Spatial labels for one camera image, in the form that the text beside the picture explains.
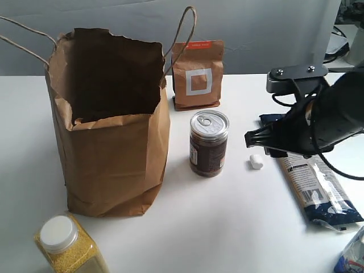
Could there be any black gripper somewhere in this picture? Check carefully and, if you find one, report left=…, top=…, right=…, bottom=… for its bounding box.
left=244, top=98, right=336, bottom=158

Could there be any white marshmallow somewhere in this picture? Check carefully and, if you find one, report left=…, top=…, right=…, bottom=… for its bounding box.
left=249, top=154, right=264, bottom=170

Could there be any brown can with pull-tab lid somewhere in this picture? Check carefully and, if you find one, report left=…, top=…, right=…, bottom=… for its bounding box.
left=189, top=110, right=229, bottom=177

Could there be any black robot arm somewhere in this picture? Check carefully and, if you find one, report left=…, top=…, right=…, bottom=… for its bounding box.
left=245, top=64, right=363, bottom=157

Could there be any brown paper bag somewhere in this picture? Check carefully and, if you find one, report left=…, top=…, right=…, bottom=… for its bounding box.
left=0, top=6, right=197, bottom=218

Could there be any dark blue spaghetti package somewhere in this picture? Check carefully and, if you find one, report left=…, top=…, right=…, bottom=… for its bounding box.
left=258, top=113, right=364, bottom=233

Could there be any brown kraft coffee pouch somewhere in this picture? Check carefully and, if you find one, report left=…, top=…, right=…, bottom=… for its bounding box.
left=171, top=40, right=224, bottom=111

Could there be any white cylinder in background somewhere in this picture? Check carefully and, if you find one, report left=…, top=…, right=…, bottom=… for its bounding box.
left=346, top=20, right=364, bottom=66

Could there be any blue plastic package corner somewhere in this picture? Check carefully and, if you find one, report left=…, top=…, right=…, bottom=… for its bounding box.
left=334, top=226, right=364, bottom=273

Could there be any yellow grain jar white lid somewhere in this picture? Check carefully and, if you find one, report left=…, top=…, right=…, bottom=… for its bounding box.
left=34, top=213, right=109, bottom=273

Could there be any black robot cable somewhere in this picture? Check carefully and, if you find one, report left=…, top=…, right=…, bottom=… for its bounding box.
left=308, top=93, right=364, bottom=180

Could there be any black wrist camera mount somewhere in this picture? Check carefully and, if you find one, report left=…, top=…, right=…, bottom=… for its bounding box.
left=266, top=64, right=328, bottom=100

